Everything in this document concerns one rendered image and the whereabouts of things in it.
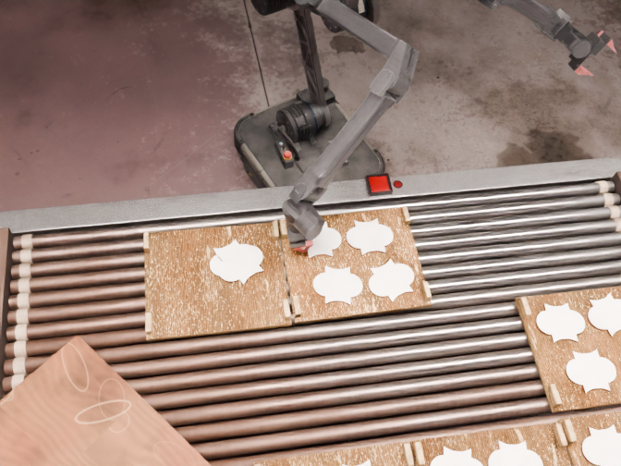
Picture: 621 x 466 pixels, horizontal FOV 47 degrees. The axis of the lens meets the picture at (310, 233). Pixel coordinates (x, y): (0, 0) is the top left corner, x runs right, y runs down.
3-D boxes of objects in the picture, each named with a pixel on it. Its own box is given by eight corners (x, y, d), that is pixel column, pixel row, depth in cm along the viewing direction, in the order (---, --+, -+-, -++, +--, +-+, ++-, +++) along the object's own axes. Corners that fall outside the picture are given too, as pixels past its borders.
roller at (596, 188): (18, 240, 218) (13, 232, 214) (605, 185, 244) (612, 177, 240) (17, 254, 216) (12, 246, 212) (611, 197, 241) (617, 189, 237)
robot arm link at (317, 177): (401, 74, 190) (382, 64, 181) (415, 87, 188) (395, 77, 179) (306, 193, 205) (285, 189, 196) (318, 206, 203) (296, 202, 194)
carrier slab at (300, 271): (277, 223, 222) (277, 220, 221) (404, 209, 228) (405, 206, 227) (295, 324, 205) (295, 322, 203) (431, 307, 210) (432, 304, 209)
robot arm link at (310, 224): (316, 183, 203) (299, 179, 196) (342, 208, 197) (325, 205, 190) (293, 215, 206) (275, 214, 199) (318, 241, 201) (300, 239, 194)
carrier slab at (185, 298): (144, 236, 217) (143, 233, 215) (277, 224, 222) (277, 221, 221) (147, 341, 199) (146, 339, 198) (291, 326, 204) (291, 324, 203)
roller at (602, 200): (17, 254, 216) (12, 246, 212) (611, 197, 241) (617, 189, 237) (16, 268, 213) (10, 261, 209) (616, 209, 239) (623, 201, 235)
